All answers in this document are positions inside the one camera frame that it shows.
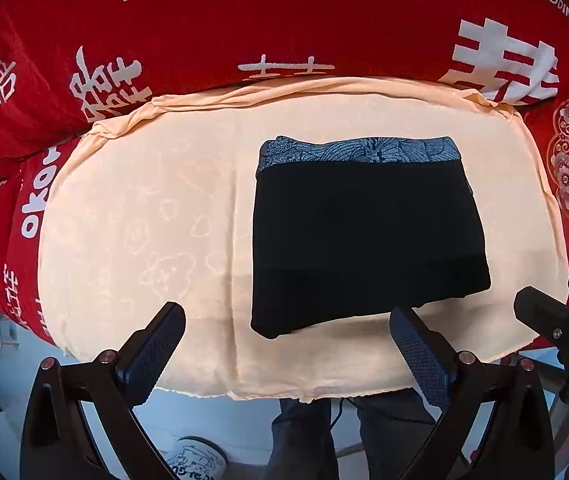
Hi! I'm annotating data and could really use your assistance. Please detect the red printed blanket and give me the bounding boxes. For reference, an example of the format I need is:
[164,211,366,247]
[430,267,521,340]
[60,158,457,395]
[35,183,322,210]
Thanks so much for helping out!
[0,0,569,346]

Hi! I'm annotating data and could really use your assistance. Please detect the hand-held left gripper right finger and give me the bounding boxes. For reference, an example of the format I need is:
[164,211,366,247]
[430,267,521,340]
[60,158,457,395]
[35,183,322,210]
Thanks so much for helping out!
[389,306,557,480]

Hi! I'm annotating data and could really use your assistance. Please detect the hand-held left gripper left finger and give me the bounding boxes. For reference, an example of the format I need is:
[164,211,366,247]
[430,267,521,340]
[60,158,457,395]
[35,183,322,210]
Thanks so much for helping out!
[19,301,186,480]

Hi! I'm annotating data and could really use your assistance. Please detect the black cable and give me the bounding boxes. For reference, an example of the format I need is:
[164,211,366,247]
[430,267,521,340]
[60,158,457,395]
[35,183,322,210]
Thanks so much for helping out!
[331,398,361,430]

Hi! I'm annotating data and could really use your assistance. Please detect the peach embossed blanket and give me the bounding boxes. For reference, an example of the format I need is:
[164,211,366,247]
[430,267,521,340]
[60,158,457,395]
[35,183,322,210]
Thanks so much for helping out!
[37,76,569,403]

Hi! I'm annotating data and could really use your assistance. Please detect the person's left leg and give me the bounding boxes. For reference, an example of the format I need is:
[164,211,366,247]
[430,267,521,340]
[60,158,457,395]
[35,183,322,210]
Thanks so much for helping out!
[270,397,339,480]

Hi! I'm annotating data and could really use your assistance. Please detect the white cartoon printed container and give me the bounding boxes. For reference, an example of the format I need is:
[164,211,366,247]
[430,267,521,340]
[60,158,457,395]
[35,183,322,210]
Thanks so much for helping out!
[162,436,228,480]

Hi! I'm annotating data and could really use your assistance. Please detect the black pants with grey waistband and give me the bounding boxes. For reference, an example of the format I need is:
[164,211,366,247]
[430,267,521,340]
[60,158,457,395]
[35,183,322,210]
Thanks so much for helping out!
[250,135,492,340]

